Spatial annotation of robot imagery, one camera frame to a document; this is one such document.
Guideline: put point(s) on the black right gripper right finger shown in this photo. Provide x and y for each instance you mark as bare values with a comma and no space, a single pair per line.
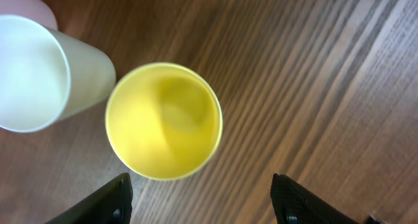
294,204

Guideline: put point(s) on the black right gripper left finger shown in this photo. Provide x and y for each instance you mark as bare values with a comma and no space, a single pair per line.
112,203

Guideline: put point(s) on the yellow plastic cup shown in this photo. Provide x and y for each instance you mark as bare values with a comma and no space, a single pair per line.
163,121

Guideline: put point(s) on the cream plastic cup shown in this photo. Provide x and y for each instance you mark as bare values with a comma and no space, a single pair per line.
47,76

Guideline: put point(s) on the pink plastic cup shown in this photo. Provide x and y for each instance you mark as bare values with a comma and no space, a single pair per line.
35,10

